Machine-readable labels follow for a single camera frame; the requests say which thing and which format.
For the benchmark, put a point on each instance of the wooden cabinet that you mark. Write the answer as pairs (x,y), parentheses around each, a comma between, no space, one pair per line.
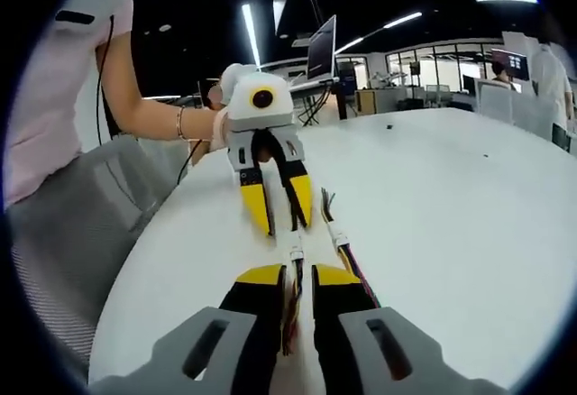
(374,103)

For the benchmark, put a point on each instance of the grey mesh chair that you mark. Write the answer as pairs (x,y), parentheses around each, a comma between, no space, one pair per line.
(81,214)

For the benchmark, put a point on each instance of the person in pink shirt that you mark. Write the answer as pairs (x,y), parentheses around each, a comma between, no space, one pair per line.
(49,97)

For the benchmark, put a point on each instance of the dark wall screen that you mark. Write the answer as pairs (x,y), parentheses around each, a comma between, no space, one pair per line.
(511,62)

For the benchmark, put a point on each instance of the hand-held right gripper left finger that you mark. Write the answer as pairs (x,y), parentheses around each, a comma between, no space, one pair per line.
(212,350)

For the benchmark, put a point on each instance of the white worn device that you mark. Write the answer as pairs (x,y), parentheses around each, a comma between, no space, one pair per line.
(90,0)

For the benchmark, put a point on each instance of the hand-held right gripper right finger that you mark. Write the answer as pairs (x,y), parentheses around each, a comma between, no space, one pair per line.
(383,350)

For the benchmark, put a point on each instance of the silver computer monitor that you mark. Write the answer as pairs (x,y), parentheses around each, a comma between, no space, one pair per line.
(321,50)

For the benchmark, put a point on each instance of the person's left hand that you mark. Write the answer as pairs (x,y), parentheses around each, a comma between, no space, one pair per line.
(220,129)

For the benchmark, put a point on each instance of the long ceiling light strip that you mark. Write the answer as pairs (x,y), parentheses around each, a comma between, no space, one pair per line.
(349,45)
(251,34)
(402,20)

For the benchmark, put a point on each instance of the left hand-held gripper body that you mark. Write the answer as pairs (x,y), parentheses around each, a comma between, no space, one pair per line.
(243,111)

